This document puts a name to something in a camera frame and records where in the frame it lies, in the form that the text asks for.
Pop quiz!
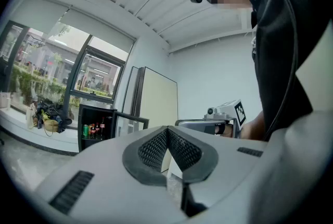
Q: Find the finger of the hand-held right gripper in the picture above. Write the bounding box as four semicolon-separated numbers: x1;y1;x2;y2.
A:
175;119;207;133

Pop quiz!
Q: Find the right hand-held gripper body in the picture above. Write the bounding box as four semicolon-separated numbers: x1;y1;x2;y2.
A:
203;99;247;139

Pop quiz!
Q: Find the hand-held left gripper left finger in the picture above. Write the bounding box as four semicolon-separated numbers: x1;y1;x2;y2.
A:
35;125;188;224

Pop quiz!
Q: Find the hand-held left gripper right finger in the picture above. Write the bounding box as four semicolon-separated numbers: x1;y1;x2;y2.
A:
167;125;286;219

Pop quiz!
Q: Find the person's right forearm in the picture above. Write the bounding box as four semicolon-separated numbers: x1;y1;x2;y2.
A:
240;110;265;141

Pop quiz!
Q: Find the beige flat board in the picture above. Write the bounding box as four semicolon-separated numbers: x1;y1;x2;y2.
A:
134;66;179;173

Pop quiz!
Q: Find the person's black shirt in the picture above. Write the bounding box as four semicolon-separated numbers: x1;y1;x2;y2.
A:
249;0;315;141

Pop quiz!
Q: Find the white flat board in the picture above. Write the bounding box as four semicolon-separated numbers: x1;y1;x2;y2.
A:
121;66;142;138

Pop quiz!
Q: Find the yellow woven bag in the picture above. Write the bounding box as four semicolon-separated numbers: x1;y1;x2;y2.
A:
41;113;60;137

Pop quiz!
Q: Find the pile of dark clothes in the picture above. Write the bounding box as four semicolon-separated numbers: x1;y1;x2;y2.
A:
35;99;73;133

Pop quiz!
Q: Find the white window sill bench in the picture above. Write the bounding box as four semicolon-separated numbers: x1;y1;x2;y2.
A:
0;106;80;156

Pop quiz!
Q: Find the white tote bag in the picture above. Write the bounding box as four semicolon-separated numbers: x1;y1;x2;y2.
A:
25;103;37;130

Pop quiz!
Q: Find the large dark-framed glass window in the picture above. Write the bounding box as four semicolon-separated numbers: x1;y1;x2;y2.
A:
0;19;129;105

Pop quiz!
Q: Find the grey roller blind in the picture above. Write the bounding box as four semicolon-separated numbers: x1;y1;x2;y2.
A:
48;8;137;54
10;0;70;35

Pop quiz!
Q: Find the small white box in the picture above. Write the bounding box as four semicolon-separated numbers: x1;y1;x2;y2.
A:
0;91;12;109

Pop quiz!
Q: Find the black headset cable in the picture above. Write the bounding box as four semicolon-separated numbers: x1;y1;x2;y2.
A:
246;0;299;141

